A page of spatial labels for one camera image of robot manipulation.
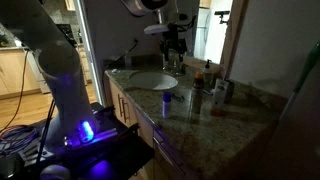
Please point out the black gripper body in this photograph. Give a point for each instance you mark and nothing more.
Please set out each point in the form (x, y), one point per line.
(173, 36)

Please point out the silver spray bottle orange cap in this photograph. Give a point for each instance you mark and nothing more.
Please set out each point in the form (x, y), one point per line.
(197, 100)

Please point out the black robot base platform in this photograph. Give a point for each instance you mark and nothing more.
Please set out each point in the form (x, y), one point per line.
(110, 150)

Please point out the grey Franka robot arm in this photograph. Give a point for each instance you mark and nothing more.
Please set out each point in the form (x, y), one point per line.
(63, 83)

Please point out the soap pump dispenser bottle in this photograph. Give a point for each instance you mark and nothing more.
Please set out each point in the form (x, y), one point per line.
(207, 75)

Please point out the white bottle blue cap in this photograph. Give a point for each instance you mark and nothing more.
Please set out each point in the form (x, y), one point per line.
(166, 106)

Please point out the chrome sink faucet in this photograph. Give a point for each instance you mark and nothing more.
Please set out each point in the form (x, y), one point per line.
(175, 66)

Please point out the white oval sink basin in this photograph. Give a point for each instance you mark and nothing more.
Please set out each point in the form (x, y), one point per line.
(153, 81)

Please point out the black hair clip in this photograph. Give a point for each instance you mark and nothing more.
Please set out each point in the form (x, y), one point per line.
(178, 98)

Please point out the white contact lens case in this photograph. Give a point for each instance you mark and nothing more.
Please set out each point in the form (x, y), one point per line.
(115, 70)

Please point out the white squeeze tube orange cap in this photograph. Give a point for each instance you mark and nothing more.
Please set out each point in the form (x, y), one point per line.
(220, 96)

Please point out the wood framed mirror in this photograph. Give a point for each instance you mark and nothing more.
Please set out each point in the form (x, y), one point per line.
(233, 36)

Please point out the wooden vanity cabinet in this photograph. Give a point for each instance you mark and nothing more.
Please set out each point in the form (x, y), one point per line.
(130, 113)

